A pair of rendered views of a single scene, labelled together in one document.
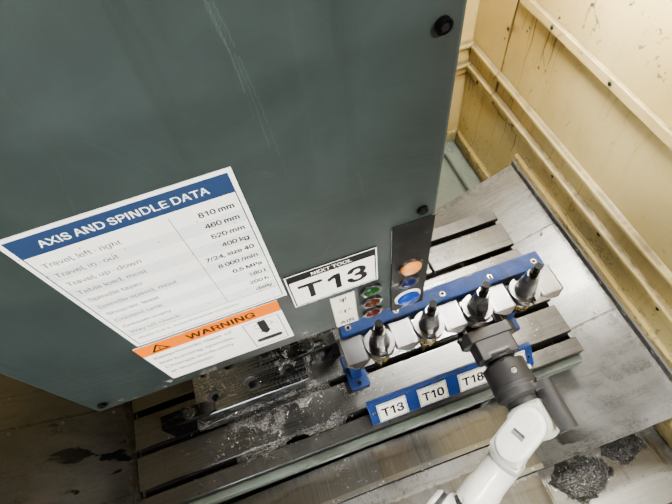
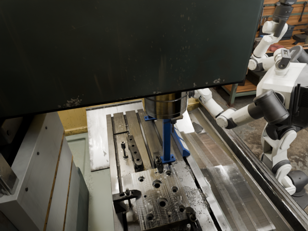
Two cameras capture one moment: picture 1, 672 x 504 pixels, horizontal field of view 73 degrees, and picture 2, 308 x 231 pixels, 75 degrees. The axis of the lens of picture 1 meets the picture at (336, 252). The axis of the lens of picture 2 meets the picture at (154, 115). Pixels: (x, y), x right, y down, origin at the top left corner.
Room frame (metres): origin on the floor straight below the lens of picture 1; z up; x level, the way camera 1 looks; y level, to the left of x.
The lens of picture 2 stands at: (0.46, 0.83, 1.83)
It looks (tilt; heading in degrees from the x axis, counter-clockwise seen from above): 36 degrees down; 268
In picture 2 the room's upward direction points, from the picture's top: 3 degrees counter-clockwise
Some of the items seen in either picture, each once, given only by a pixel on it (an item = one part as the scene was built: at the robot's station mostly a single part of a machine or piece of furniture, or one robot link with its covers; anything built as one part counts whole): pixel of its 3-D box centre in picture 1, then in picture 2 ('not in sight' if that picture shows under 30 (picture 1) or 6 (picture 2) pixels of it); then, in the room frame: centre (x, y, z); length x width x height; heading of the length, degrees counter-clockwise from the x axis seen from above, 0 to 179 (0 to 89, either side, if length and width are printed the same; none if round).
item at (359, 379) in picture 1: (351, 353); (166, 141); (0.36, 0.01, 1.05); 0.10 x 0.05 x 0.30; 9
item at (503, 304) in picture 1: (499, 300); not in sight; (0.36, -0.32, 1.21); 0.07 x 0.05 x 0.01; 9
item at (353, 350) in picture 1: (354, 352); (176, 116); (0.31, 0.00, 1.21); 0.07 x 0.05 x 0.01; 9
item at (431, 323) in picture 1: (430, 317); not in sight; (0.33, -0.16, 1.26); 0.04 x 0.04 x 0.07
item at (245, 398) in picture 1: (247, 359); (159, 195); (0.43, 0.29, 0.96); 0.29 x 0.23 x 0.05; 99
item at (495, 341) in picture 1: (498, 356); not in sight; (0.25, -0.29, 1.19); 0.13 x 0.12 x 0.10; 99
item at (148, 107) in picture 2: not in sight; (164, 91); (0.39, 0.25, 1.50); 0.16 x 0.16 x 0.12
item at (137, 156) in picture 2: not in sight; (134, 152); (0.55, -0.04, 0.93); 0.26 x 0.05 x 0.06; 104
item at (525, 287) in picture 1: (529, 281); not in sight; (0.37, -0.38, 1.26); 0.04 x 0.04 x 0.07
